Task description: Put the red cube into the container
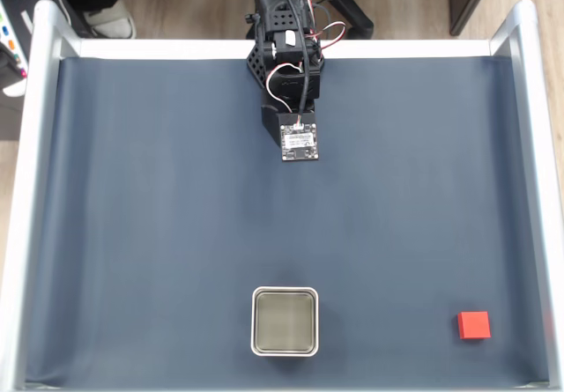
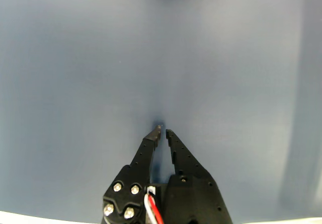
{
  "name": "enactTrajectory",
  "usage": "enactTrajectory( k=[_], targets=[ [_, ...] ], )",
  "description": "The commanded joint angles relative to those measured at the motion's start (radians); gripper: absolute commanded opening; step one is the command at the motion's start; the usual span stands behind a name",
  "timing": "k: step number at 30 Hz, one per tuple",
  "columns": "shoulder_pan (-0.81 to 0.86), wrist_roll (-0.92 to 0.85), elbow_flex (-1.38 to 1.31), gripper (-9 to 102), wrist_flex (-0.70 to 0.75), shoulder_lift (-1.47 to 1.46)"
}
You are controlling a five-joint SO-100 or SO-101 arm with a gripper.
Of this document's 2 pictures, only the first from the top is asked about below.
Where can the red cube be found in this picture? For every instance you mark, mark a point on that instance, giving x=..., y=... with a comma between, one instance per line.
x=475, y=325

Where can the square metal tin container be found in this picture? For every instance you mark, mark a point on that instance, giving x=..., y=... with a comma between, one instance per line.
x=284, y=321

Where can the dark blue table mat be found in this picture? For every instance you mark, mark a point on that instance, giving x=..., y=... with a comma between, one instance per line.
x=176, y=211

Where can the black office chair base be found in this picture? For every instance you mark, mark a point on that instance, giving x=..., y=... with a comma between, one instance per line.
x=357, y=13

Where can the person's pale shoe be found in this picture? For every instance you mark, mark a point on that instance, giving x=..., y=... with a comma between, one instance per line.
x=112, y=24

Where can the white device with coloured buttons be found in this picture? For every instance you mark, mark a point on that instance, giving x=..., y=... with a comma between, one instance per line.
x=11, y=57

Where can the bare camera circuit board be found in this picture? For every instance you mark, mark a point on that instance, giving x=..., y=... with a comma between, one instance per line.
x=299, y=143

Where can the aluminium table frame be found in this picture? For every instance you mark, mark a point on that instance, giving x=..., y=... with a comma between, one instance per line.
x=26, y=189

